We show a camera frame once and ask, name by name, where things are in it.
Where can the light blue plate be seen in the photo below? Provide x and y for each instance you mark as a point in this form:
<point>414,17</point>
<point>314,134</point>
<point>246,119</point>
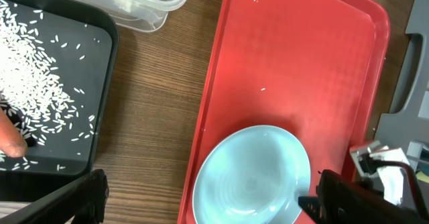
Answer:
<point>255,175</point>

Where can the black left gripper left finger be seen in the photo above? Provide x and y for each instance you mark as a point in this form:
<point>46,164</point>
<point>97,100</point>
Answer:
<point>81,201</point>

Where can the orange carrot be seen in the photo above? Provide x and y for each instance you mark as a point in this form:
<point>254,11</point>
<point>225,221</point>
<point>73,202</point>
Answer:
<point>12,142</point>

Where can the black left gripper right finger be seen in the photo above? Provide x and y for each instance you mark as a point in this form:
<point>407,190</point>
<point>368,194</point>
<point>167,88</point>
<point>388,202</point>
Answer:
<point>342,201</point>

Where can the red plastic tray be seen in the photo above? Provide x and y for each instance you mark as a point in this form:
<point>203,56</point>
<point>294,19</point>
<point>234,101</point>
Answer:
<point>308,66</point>

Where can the white rice pile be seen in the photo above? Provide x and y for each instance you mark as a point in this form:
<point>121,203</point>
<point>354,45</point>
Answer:
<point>52,76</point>

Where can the yellow plastic cup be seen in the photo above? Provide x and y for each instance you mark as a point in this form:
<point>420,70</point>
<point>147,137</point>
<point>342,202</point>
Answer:
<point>421,176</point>

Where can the black waste tray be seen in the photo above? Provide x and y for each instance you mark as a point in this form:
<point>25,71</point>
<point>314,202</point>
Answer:
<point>22,186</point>

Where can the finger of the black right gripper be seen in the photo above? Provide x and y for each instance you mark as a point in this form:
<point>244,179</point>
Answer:
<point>311,206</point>

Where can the grey dishwasher rack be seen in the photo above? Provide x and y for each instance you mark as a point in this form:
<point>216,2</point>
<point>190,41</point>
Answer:
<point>406,124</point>

